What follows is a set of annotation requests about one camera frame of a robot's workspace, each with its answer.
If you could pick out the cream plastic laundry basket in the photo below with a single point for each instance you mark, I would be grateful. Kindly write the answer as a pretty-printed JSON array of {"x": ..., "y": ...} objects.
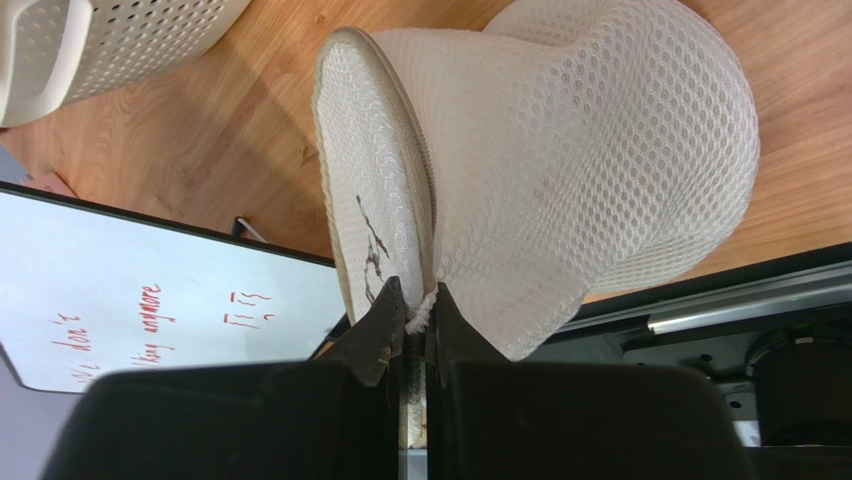
[{"x": 55, "y": 53}]

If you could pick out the white mesh laundry bag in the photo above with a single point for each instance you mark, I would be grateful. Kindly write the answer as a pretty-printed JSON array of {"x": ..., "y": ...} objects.
[{"x": 568, "y": 148}]

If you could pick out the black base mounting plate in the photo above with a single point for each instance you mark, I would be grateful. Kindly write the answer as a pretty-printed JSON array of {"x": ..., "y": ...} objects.
[{"x": 774, "y": 338}]

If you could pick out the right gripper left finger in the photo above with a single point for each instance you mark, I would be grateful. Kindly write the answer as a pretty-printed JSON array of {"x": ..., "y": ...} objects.
[{"x": 335, "y": 416}]

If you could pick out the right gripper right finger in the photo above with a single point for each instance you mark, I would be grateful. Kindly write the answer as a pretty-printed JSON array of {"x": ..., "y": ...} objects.
[{"x": 491, "y": 418}]

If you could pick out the whiteboard with red writing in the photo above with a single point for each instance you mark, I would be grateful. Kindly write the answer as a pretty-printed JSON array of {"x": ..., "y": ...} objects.
[{"x": 87, "y": 291}]

